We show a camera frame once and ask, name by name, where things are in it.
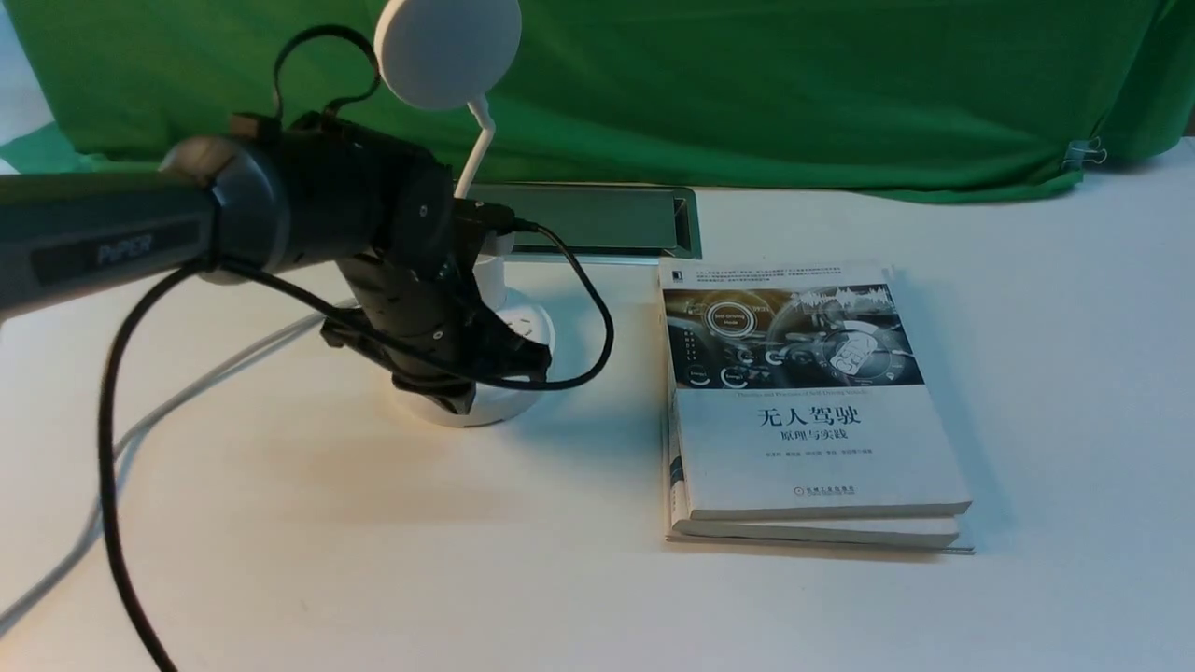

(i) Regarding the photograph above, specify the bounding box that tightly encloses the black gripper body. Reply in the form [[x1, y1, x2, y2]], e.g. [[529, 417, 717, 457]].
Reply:
[[323, 250, 500, 374]]

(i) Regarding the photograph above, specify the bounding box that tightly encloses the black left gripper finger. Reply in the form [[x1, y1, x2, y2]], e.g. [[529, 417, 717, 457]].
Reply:
[[391, 371, 477, 415]]

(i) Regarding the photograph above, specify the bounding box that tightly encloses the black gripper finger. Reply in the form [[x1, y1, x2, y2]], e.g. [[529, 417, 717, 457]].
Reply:
[[474, 322, 552, 381]]

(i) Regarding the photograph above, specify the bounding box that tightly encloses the white desk lamp power base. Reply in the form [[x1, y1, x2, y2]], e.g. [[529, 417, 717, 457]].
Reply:
[[373, 0, 556, 428]]

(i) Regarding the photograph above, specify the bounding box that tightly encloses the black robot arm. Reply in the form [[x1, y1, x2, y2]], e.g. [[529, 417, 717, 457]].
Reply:
[[1, 112, 551, 415]]

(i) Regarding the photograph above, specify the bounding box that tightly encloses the white book with Chinese title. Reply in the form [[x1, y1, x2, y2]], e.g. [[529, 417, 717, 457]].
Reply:
[[657, 259, 972, 552]]

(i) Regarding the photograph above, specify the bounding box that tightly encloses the green backdrop cloth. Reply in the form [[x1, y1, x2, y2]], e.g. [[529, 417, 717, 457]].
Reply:
[[4, 1, 1191, 203]]

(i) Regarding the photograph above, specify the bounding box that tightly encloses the metal binder clip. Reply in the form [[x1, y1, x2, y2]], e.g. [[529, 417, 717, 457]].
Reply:
[[1060, 138, 1108, 172]]

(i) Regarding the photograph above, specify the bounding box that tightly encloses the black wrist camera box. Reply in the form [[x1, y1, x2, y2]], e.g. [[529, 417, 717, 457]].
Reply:
[[453, 198, 516, 257]]

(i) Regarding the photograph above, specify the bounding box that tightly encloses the metal desk cable tray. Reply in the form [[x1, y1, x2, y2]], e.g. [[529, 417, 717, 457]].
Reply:
[[470, 184, 703, 259]]

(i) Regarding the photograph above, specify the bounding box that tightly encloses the white lamp power cable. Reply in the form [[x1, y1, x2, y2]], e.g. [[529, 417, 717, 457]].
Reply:
[[0, 297, 360, 636]]

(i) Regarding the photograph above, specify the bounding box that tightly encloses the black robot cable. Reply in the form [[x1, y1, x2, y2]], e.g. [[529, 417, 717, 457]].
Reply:
[[98, 25, 615, 672]]

